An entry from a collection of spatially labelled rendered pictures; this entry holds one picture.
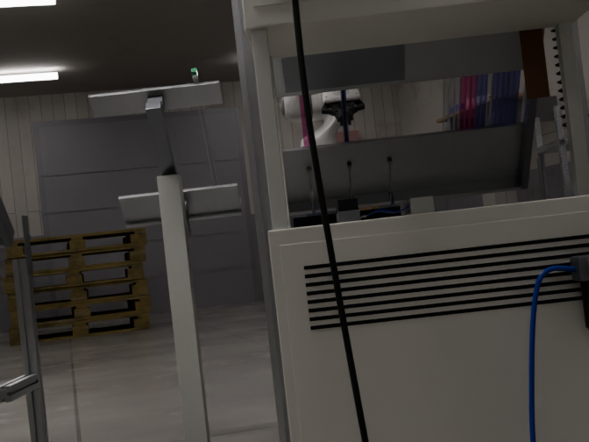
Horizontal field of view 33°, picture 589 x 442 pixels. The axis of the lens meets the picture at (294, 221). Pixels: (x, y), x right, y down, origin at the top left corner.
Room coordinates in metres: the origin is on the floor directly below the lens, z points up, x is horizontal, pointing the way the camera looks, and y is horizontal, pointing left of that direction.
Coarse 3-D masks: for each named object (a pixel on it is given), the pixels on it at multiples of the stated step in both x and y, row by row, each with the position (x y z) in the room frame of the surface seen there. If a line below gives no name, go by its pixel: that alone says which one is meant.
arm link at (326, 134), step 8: (312, 96) 3.29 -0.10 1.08; (320, 96) 3.29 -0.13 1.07; (312, 104) 3.29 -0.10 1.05; (320, 104) 3.29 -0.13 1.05; (312, 112) 3.30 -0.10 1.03; (320, 112) 3.30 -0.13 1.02; (312, 120) 3.34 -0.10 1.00; (328, 120) 3.31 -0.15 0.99; (336, 120) 3.29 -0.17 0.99; (320, 128) 3.32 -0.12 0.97; (328, 128) 3.29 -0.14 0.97; (336, 128) 3.31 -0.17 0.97; (320, 136) 3.29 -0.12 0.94; (328, 136) 3.30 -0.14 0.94; (336, 136) 3.33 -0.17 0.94; (320, 144) 3.29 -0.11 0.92
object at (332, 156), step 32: (480, 128) 2.67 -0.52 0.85; (512, 128) 2.67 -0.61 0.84; (288, 160) 2.69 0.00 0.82; (320, 160) 2.70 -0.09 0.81; (352, 160) 2.71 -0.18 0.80; (384, 160) 2.72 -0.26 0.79; (416, 160) 2.73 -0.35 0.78; (448, 160) 2.74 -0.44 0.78; (480, 160) 2.75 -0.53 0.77; (512, 160) 2.75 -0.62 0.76; (288, 192) 2.78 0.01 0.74; (352, 192) 2.79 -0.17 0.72
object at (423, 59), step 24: (384, 48) 2.41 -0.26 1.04; (408, 48) 2.46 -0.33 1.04; (432, 48) 2.47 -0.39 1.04; (456, 48) 2.47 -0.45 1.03; (480, 48) 2.48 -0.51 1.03; (504, 48) 2.48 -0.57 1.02; (288, 72) 2.44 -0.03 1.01; (312, 72) 2.44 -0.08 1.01; (336, 72) 2.45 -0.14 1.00; (360, 72) 2.45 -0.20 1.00; (384, 72) 2.46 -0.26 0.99; (408, 72) 2.51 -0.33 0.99; (432, 72) 2.52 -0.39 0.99; (456, 72) 2.52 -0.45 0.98; (480, 72) 2.53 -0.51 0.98
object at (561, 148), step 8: (560, 112) 4.53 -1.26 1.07; (536, 120) 4.95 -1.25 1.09; (560, 120) 4.53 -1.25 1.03; (536, 128) 4.95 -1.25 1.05; (560, 128) 4.53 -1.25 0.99; (536, 136) 4.95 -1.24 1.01; (560, 136) 4.53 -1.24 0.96; (536, 144) 4.95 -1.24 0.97; (552, 144) 4.64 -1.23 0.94; (560, 144) 4.53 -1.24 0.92; (568, 144) 4.53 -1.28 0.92; (536, 152) 4.96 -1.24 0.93; (544, 152) 4.87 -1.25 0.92; (552, 152) 4.93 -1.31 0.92; (560, 152) 4.53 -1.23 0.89; (560, 160) 4.54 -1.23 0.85; (544, 168) 4.95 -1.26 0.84; (568, 168) 4.53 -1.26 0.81; (544, 176) 4.95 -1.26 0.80; (568, 176) 4.53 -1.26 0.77; (568, 184) 4.53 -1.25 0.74; (568, 192) 4.53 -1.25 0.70
